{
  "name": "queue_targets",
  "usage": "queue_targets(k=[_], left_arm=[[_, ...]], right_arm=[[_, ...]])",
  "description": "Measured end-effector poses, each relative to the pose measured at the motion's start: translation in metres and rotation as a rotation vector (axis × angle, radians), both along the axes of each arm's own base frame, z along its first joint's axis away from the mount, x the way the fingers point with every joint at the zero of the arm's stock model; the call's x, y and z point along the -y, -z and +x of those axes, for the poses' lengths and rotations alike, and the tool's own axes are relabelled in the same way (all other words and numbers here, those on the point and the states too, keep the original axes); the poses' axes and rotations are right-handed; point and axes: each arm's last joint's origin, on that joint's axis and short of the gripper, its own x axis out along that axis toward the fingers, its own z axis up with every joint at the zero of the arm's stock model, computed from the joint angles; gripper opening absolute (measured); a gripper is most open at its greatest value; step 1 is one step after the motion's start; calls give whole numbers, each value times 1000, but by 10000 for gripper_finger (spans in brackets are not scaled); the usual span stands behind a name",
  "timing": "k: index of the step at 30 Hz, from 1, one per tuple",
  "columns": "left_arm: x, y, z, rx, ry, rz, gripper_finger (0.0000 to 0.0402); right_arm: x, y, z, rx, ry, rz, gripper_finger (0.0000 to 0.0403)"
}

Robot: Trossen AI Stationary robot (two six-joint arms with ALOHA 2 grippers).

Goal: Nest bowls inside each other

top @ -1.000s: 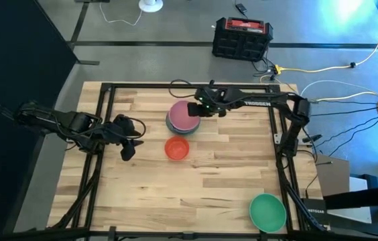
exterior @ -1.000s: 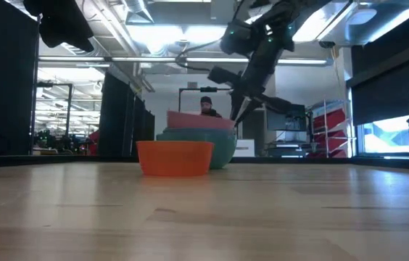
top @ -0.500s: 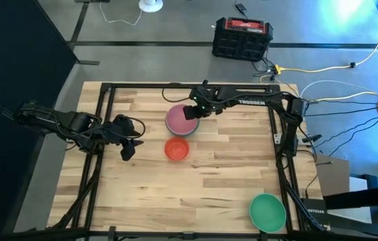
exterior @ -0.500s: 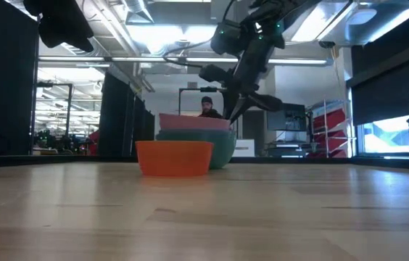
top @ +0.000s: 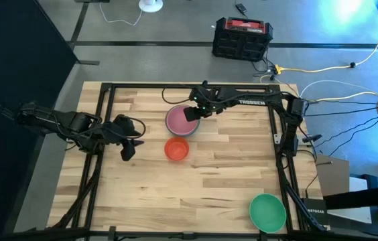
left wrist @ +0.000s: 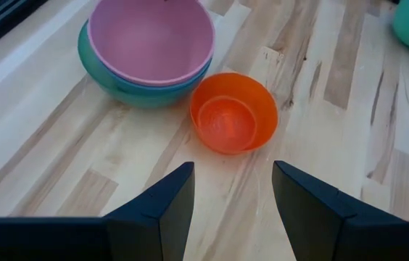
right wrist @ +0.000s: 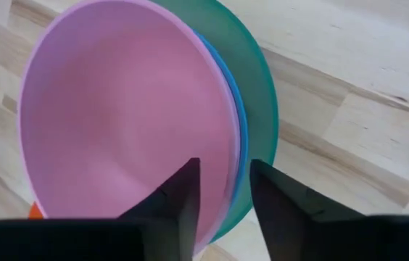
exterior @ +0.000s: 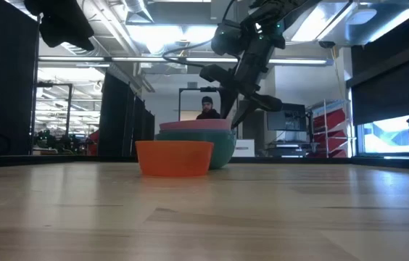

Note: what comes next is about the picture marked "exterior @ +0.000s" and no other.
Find long ceiling light strip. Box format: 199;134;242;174
37;55;331;67

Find orange plastic bowl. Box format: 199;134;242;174
135;140;215;178

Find black room divider panels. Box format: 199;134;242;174
96;71;156;157

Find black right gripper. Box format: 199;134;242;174
199;43;284;129

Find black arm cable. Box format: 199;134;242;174
161;0;242;70

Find small white box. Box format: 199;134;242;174
232;138;256;158

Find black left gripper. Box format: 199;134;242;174
38;10;96;52

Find pink plastic bowl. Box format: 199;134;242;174
158;119;233;133

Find black computer monitor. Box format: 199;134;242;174
266;102;307;132

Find opaque green plastic bowl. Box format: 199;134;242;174
154;128;237;171

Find large black partition panel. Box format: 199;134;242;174
0;0;41;157

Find person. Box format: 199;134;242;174
195;95;222;121

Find red and white shelving rack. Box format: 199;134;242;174
306;99;357;159

